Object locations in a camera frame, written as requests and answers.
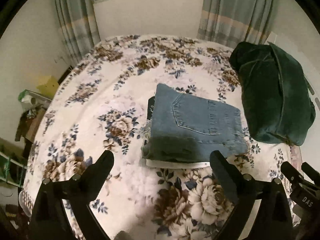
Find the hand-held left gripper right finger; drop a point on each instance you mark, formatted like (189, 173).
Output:
(225, 177)

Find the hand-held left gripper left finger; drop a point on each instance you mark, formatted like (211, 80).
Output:
(100, 177)

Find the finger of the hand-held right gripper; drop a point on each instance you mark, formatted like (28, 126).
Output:
(311, 171)
(290, 171)

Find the blue denim pants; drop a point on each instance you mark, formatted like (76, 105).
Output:
(197, 120)

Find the folded white pants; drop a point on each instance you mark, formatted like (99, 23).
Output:
(175, 164)

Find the folded dark pants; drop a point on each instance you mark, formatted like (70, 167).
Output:
(150, 107)

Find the pink checked bed sheet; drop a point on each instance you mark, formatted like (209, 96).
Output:
(296, 157)

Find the floral bed blanket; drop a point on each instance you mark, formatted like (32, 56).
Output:
(100, 110)

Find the white bed headboard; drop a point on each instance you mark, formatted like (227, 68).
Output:
(315, 95)

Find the dark green plush blanket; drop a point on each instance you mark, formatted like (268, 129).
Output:
(275, 92)

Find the cluttered brown bedside table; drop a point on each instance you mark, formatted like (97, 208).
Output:
(33, 125)

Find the teal shelf rack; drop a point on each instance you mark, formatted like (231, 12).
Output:
(11, 170)

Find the yellow box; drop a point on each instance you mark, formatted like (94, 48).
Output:
(48, 86)

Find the green plastic bag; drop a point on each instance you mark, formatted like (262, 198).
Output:
(23, 95)

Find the green striped curtain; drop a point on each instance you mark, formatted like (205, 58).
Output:
(75, 17)
(237, 10)

